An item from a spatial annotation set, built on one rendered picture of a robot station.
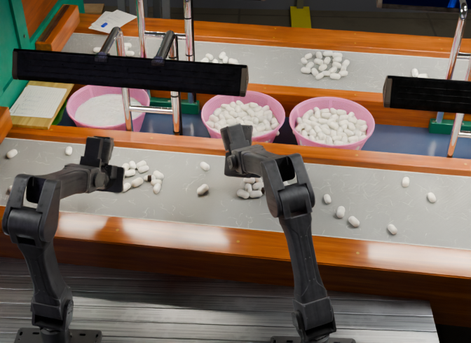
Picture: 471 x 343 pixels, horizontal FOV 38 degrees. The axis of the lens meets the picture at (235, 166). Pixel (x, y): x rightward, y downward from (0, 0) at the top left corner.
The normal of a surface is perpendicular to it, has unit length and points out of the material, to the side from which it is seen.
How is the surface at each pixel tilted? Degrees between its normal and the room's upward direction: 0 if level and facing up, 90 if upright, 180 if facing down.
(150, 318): 0
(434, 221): 0
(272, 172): 35
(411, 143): 0
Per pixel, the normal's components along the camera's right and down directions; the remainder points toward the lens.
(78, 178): 0.96, 0.11
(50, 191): -0.12, -0.32
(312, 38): 0.00, -0.77
